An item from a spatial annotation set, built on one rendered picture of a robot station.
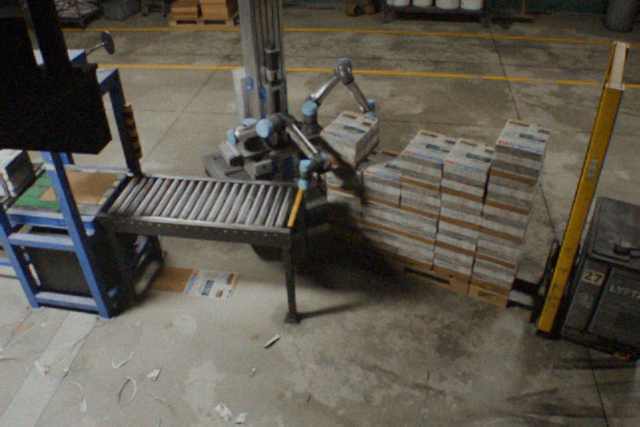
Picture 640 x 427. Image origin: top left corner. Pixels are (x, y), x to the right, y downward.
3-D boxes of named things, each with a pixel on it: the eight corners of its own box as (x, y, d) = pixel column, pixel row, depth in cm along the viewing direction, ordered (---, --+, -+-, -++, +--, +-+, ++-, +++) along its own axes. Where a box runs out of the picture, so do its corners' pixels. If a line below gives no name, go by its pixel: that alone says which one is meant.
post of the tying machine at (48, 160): (115, 311, 393) (52, 125, 307) (110, 320, 386) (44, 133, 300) (105, 309, 394) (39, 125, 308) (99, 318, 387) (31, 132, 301)
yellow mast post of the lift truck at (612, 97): (539, 319, 361) (606, 80, 264) (552, 323, 357) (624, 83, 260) (537, 328, 355) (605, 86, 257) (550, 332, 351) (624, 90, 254)
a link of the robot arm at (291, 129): (281, 115, 390) (324, 167, 381) (269, 120, 383) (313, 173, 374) (286, 105, 381) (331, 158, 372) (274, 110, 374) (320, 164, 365)
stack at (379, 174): (348, 223, 472) (348, 138, 426) (481, 264, 423) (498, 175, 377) (327, 250, 444) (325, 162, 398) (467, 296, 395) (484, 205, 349)
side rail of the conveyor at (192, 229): (292, 242, 349) (291, 228, 342) (290, 248, 344) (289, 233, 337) (102, 225, 369) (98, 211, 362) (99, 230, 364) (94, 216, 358)
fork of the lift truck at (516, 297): (403, 260, 426) (403, 256, 423) (537, 303, 382) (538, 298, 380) (398, 268, 419) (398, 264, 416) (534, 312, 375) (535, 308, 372)
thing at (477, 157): (460, 138, 376) (460, 137, 376) (500, 148, 364) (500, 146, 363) (442, 163, 350) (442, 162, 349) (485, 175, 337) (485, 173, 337)
